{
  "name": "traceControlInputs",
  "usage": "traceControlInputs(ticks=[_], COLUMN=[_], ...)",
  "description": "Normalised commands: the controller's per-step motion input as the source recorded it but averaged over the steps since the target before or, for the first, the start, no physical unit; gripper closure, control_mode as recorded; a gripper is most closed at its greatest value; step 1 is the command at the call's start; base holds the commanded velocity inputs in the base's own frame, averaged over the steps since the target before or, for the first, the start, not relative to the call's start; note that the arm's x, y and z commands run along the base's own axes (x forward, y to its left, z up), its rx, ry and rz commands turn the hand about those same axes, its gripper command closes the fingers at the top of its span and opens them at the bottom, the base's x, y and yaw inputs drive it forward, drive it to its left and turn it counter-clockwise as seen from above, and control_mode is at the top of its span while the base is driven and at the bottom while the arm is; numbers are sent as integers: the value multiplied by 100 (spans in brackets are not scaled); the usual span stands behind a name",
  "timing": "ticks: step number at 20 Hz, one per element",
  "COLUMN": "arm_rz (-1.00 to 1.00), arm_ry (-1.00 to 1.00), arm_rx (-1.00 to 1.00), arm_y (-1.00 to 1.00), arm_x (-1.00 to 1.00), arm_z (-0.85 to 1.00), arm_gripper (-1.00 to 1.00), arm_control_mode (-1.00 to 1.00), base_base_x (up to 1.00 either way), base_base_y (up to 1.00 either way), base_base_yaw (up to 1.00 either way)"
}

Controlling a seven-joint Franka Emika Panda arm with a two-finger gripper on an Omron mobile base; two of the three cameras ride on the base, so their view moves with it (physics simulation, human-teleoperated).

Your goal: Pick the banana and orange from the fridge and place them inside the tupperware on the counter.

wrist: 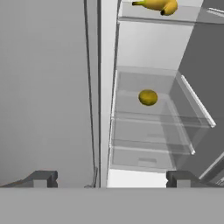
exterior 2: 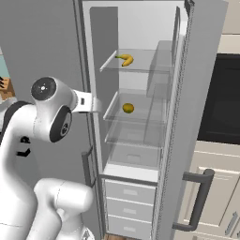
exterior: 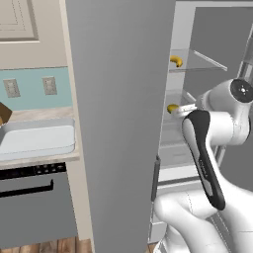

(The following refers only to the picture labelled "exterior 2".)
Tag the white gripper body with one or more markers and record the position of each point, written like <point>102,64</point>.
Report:
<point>95,105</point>

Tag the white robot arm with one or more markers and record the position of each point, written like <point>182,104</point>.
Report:
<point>18,175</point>

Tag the glass fridge shelf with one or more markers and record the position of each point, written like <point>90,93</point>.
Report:
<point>131,134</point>
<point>140,64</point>
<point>140,114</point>

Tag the yellow banana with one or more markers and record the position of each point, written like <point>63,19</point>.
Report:
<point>127,59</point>

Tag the closed grey fridge door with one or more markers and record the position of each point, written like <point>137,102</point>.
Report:
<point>47,40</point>

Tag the grey fridge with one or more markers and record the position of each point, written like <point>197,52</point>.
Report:
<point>140,25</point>

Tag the open grey fridge door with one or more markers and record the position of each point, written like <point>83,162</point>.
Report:
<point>200,93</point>

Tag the orange fruit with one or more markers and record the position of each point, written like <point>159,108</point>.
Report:
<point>128,108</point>

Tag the clear door bin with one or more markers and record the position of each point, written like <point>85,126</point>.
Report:
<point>162,62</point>
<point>155,122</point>

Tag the clear crisper drawer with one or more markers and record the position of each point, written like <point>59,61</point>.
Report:
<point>134,156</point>

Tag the wooden knife block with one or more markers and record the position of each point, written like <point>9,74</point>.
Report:
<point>7,88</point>

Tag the white freezer drawer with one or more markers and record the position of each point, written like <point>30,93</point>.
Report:
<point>129,228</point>
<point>129,211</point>
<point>129,192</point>

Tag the black built-in oven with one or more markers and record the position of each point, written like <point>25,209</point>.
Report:
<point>223,100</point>

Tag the beige cupboard door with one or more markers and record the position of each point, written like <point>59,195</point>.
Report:
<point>218,187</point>

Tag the beige wall cupboard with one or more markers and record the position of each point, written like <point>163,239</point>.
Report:
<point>231,25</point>

